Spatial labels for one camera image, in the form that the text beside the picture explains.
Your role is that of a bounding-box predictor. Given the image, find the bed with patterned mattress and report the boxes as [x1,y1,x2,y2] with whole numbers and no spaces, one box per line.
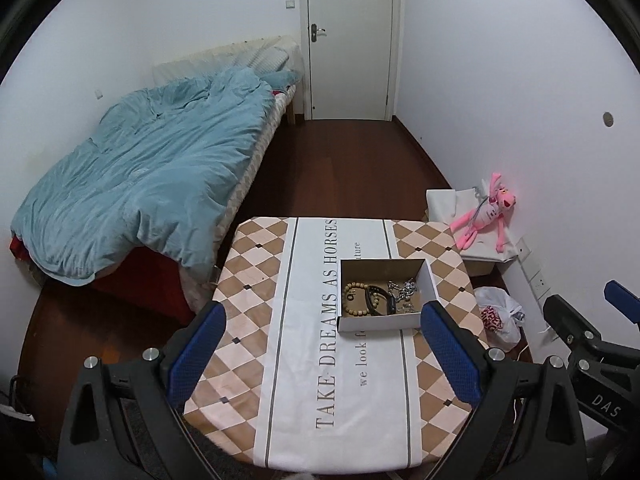
[8,34,306,311]

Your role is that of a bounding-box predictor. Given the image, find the white cardboard jewelry box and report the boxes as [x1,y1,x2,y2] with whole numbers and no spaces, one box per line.
[337,259,439,334]

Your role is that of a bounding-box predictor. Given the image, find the white plastic shopping bag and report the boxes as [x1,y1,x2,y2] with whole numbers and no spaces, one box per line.
[474,286,525,352]

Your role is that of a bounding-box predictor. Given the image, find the black smart watch band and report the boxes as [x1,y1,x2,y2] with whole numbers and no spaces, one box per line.
[364,285,397,316]

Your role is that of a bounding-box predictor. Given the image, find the pink panther plush toy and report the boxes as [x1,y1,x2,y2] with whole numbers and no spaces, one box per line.
[449,172,516,254]

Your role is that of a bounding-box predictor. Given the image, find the thick silver chain bracelet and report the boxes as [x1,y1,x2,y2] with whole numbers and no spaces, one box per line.
[387,278,421,313]

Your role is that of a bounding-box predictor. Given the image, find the white room door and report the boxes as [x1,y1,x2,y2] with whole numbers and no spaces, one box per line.
[300,0,402,122]

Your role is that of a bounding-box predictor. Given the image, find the wooden bead bracelet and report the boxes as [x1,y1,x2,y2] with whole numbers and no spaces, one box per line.
[342,280,388,319]

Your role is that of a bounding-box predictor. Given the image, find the white wall socket strip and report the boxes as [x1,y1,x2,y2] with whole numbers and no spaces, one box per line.
[515,236,552,309]

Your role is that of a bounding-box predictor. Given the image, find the white cloth covered box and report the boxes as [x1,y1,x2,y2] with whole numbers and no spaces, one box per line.
[425,188,518,276]

